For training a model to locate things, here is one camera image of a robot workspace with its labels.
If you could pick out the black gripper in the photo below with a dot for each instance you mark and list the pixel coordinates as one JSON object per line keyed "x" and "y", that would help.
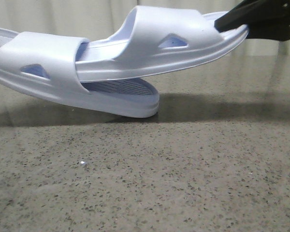
{"x": 249, "y": 12}

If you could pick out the beige curtain backdrop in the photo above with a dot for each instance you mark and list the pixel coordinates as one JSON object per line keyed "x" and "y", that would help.
{"x": 92, "y": 19}

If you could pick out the light blue slipper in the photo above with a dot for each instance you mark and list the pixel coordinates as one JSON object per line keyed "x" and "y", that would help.
{"x": 154, "y": 40}
{"x": 44, "y": 66}

